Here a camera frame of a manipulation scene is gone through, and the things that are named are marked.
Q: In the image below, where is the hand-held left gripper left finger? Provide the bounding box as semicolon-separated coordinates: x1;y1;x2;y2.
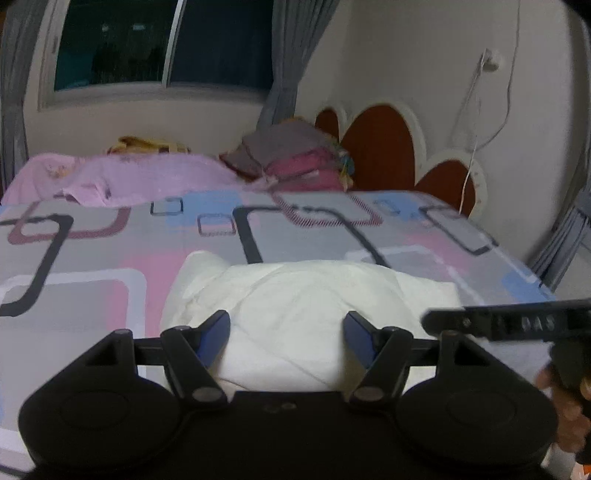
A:
85;310;232;411

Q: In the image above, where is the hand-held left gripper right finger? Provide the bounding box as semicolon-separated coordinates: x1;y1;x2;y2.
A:
344;311;492;411

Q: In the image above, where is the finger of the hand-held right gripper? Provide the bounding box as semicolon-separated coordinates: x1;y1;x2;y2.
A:
422;300;571;343

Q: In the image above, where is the white puffer jacket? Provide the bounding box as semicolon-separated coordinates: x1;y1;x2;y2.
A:
159;250;462;394

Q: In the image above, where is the stack of folded clothes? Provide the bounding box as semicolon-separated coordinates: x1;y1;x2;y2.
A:
218;120;357;193

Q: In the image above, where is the person's right hand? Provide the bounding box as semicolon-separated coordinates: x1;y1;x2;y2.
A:
534;364;591;464

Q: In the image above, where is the grey curtain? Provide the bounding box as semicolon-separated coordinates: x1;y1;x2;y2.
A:
255;0;345;136
0;0;49;195
527;182;591;289

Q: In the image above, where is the bed with patterned sheet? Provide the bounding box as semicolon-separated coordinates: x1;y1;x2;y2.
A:
0;189;558;476

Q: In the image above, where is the pink blanket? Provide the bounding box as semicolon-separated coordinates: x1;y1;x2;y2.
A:
0;152;274;207

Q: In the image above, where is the red and white headboard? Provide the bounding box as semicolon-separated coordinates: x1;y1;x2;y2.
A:
314;103;488;219

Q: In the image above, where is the yellow cloth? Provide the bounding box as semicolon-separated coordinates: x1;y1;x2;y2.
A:
106;135;193;156

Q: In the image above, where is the window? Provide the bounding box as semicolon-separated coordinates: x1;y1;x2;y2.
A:
39;0;279;110

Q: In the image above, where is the white cable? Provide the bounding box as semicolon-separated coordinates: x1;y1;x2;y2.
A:
450;0;523;214

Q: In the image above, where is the wall socket with charger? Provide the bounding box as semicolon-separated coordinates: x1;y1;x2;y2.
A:
478;47;502;73

